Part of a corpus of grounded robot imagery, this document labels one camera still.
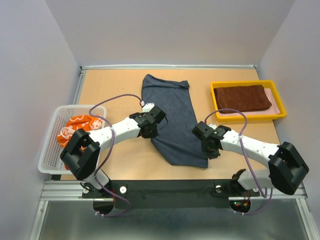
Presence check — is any dark blue-grey towel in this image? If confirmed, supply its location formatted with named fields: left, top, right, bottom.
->
left=141, top=74, right=209, bottom=169

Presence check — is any brown towel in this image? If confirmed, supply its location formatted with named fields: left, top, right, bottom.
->
left=213, top=85, right=272, bottom=114

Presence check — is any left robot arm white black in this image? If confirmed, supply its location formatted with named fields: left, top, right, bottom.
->
left=60, top=103, right=167, bottom=197

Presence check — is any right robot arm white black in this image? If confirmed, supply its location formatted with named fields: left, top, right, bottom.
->
left=192, top=121, right=309, bottom=196

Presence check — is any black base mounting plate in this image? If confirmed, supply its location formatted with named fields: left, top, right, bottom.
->
left=81, top=180, right=261, bottom=217

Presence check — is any orange white patterned towel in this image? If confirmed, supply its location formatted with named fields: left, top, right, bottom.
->
left=56, top=115, right=103, bottom=148

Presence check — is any pink folded towel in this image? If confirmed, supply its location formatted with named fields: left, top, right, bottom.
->
left=214, top=85, right=280, bottom=117

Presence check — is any yellow plastic tray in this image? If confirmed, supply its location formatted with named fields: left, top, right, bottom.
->
left=210, top=80, right=287, bottom=122

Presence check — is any white plastic basket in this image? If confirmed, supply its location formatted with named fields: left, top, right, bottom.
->
left=38, top=105, right=107, bottom=175

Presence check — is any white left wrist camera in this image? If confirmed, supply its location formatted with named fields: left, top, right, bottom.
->
left=140, top=100, right=155, bottom=113

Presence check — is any aluminium back rail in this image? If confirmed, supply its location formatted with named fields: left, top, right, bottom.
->
left=80, top=64, right=257, bottom=71

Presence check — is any aluminium rail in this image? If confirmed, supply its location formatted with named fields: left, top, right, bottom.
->
left=72, top=70, right=87, bottom=105
left=80, top=64, right=257, bottom=71

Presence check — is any aluminium left side rail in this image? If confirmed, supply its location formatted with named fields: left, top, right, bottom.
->
left=72, top=70, right=87, bottom=105

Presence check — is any aluminium front rail frame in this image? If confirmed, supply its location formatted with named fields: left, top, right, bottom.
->
left=40, top=180, right=308, bottom=202

